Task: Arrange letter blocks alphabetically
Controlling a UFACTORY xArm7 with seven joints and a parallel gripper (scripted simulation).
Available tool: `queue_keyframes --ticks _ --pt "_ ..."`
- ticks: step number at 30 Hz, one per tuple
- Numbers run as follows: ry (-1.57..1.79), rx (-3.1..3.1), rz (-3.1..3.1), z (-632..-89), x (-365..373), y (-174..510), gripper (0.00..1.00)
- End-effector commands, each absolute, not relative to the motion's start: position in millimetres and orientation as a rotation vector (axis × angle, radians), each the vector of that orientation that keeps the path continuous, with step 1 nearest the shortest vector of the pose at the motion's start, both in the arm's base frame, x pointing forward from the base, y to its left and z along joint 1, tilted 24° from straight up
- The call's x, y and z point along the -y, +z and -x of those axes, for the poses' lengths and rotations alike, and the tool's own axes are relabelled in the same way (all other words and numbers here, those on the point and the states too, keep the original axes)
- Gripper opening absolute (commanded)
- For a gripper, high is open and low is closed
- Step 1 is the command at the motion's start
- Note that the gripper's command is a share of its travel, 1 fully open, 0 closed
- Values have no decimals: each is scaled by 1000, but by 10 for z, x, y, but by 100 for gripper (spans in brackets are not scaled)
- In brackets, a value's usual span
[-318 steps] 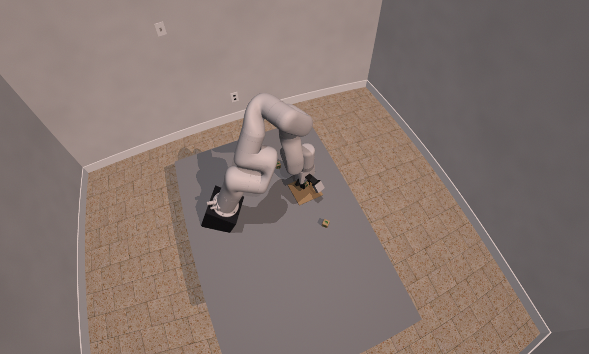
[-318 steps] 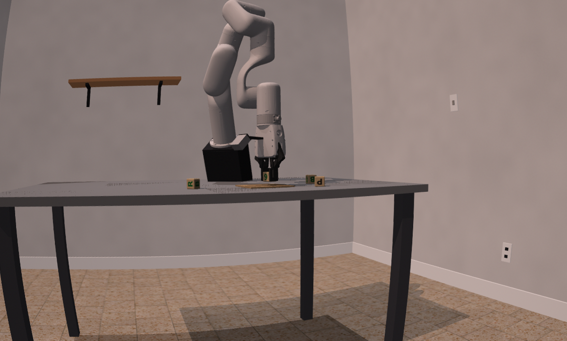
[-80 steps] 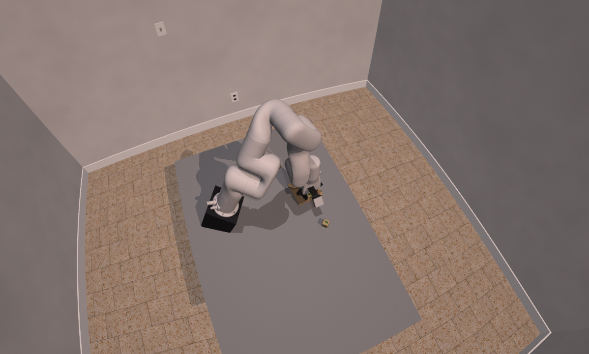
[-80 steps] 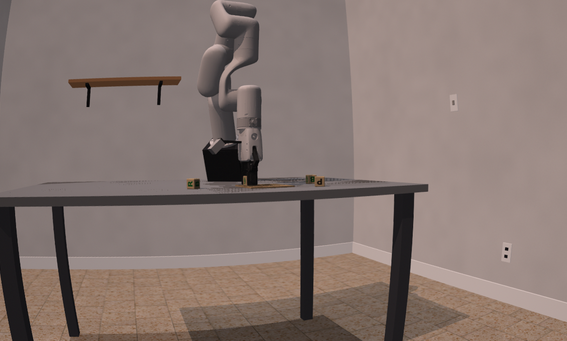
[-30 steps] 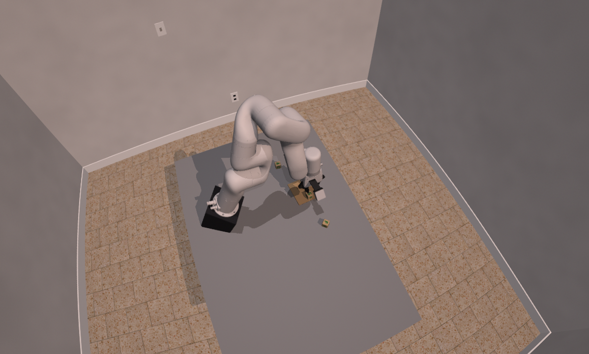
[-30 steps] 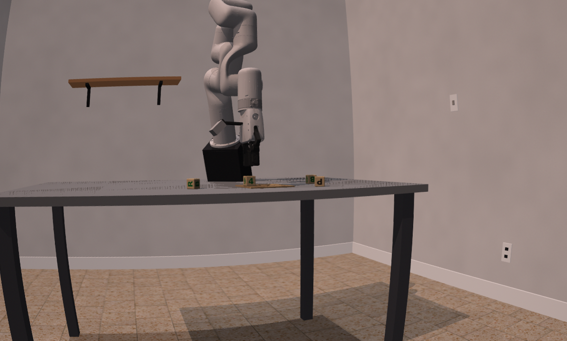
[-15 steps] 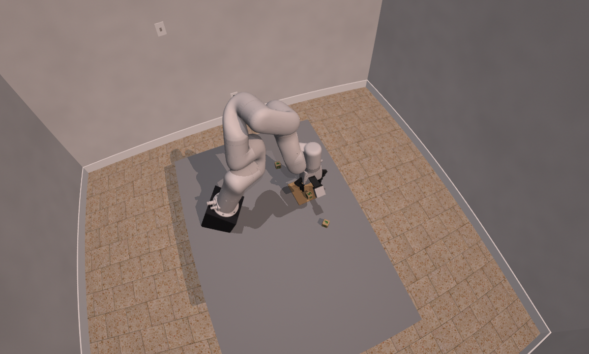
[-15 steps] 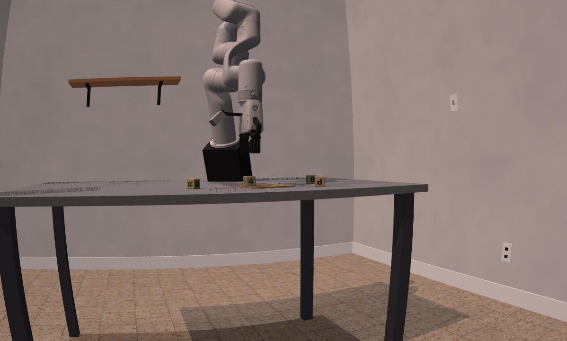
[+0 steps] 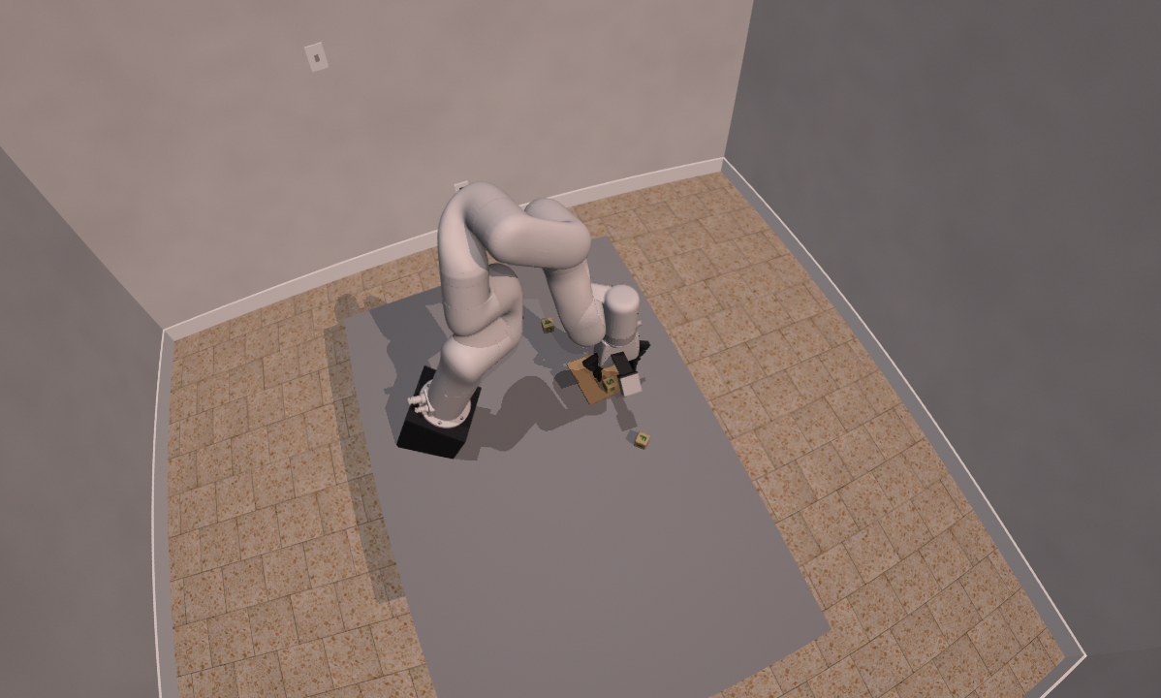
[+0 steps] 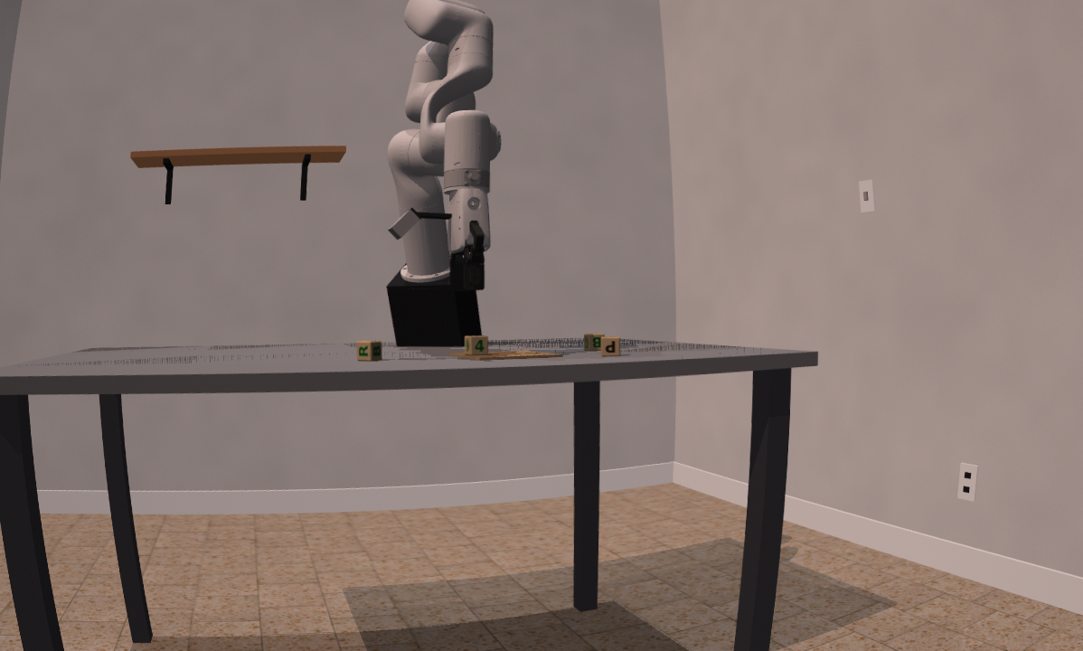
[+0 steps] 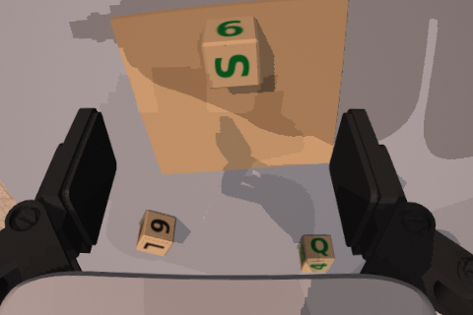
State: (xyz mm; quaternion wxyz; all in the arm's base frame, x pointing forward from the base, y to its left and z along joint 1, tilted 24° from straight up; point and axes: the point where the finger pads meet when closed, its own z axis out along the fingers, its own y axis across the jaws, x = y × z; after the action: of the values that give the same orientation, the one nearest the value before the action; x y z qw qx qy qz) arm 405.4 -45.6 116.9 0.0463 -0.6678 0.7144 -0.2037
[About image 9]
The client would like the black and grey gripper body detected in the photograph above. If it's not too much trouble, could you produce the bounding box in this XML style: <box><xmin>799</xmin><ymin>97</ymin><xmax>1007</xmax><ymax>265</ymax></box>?
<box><xmin>593</xmin><ymin>332</ymin><xmax>640</xmax><ymax>368</ymax></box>

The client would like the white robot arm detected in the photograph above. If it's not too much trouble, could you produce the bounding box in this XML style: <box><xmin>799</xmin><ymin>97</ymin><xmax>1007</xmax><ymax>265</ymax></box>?
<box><xmin>408</xmin><ymin>181</ymin><xmax>642</xmax><ymax>429</ymax></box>

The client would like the tan square mat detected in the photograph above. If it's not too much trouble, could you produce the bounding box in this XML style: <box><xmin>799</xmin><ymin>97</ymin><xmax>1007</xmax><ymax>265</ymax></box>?
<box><xmin>567</xmin><ymin>353</ymin><xmax>620</xmax><ymax>405</ymax></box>

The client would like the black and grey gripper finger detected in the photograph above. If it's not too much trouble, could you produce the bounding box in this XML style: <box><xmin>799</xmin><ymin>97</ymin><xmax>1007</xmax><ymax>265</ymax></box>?
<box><xmin>582</xmin><ymin>352</ymin><xmax>603</xmax><ymax>382</ymax></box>
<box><xmin>629</xmin><ymin>340</ymin><xmax>650</xmax><ymax>370</ymax></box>

